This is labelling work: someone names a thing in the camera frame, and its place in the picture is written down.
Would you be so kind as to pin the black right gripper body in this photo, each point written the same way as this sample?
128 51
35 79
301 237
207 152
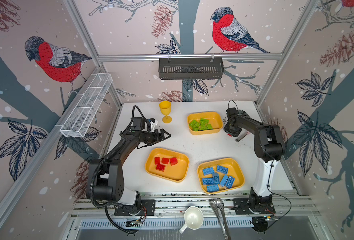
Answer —
233 131

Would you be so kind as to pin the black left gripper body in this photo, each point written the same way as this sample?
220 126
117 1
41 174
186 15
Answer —
150 137

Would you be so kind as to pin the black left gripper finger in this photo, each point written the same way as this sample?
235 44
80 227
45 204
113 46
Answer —
158 140
163 135

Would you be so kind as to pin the green lego brick long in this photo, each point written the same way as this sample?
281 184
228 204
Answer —
194 125

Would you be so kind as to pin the blue lego brick low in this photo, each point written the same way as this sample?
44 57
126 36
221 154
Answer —
212 188

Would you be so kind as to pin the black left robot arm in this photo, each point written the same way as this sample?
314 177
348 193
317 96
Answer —
106 183

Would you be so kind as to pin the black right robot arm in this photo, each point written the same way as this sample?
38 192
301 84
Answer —
269 147

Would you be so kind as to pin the yellow tray far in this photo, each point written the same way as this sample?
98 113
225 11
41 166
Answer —
213 118

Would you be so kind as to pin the yellow tray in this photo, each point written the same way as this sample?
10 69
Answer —
213 118
176 173
234 171

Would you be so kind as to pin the yellow plastic goblet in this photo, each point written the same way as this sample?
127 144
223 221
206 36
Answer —
165 108

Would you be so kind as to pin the yellow tray near left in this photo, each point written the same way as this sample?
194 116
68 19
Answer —
176 173

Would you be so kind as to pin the yellow tray near right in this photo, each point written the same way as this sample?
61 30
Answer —
234 171

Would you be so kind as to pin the metal tongs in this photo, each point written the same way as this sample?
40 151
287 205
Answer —
218 208

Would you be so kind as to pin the white measuring cup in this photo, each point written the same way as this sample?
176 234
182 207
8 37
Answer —
193 219

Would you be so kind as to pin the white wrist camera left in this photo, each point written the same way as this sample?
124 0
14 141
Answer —
153 124

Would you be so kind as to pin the black hanging wire basket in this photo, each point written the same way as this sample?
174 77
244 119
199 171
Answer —
191 69

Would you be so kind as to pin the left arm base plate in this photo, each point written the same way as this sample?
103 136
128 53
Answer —
142 208

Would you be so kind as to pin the white wire mesh shelf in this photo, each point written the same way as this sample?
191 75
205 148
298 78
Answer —
84 112

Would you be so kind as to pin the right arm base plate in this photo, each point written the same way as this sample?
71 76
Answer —
244 207

